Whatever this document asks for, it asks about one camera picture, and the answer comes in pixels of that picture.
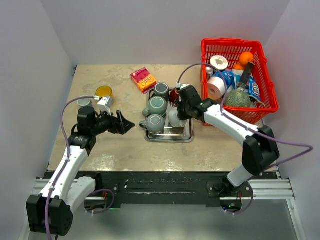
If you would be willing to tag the white speckled mug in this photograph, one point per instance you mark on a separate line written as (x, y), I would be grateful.
(174, 120)

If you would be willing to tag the blue snack bag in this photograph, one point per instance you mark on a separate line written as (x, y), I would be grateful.
(253, 90)

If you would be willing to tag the black base frame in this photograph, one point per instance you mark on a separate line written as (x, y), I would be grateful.
(168, 188)

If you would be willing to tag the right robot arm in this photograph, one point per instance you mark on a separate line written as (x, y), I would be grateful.
(258, 153)

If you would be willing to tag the yellow mug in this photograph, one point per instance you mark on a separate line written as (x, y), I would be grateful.
(105, 91)

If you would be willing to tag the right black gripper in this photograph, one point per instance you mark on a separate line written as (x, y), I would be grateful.
(181, 115)

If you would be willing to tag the green patterned ball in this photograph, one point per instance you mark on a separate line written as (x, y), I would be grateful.
(237, 99)

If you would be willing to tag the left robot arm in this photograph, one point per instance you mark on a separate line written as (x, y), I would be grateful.
(51, 211)

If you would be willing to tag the pink white toilet roll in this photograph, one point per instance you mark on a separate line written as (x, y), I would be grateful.
(216, 88)

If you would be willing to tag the dark grey mug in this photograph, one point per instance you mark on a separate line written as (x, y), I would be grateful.
(162, 90)

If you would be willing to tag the grey green mug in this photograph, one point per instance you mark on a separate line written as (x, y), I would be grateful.
(154, 123)

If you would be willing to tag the white tape roll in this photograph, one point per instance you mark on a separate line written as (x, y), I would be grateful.
(219, 62)

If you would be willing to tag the teal green mug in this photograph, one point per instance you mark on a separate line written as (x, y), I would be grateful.
(155, 106)

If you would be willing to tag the pink orange snack box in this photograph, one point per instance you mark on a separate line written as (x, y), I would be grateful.
(143, 79)

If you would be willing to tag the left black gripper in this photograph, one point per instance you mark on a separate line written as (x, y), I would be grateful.
(116, 126)

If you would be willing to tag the brown handled tool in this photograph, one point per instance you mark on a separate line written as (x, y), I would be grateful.
(245, 77)

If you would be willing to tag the orange fruit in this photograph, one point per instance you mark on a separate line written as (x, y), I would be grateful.
(239, 67)
(245, 58)

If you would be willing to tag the metal tray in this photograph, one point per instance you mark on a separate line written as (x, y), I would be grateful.
(170, 134)

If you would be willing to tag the grey blue mug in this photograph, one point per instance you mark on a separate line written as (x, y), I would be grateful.
(84, 102)

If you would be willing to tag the silver can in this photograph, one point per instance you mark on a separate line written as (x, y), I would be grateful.
(209, 72)

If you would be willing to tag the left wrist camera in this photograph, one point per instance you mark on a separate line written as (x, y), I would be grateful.
(105, 103)

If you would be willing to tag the dark red mug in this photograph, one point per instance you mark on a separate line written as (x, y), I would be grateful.
(174, 96)

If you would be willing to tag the red plastic basket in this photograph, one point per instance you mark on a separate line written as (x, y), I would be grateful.
(231, 49)

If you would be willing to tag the blue white packet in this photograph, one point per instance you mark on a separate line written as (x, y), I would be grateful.
(229, 78)

